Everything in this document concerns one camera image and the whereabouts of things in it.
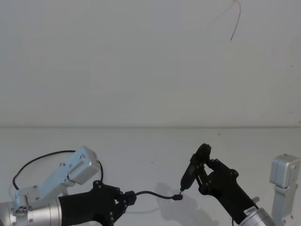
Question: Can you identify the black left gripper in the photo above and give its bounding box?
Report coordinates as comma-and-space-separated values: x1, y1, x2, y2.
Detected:
57, 179, 130, 226

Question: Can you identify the black cable with plug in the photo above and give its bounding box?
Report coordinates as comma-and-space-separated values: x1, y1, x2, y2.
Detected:
126, 190, 184, 206

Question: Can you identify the black pen-shaped tool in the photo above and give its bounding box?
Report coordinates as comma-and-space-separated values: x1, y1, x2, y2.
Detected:
179, 143, 214, 193

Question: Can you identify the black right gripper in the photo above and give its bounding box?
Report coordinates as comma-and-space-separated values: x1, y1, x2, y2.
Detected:
190, 152, 260, 222

